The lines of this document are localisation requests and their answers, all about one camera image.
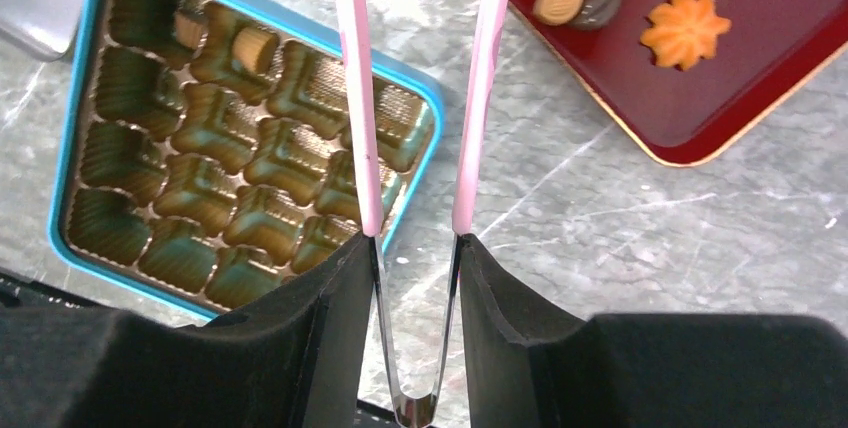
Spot round tan cookie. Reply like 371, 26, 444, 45
232, 27, 279, 75

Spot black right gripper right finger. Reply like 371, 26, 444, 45
457, 235, 847, 427

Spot orange flower cookie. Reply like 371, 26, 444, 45
639, 0, 732, 71

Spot blue cookie tin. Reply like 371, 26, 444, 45
46, 0, 446, 322

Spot pink metal tongs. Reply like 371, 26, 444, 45
335, 0, 508, 427

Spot dark leaf cookie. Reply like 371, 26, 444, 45
567, 0, 622, 31

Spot tan leaf cookie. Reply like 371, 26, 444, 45
532, 0, 584, 26

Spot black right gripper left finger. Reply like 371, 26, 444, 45
1, 234, 373, 427

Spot red lacquer tray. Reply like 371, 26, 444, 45
510, 0, 847, 166

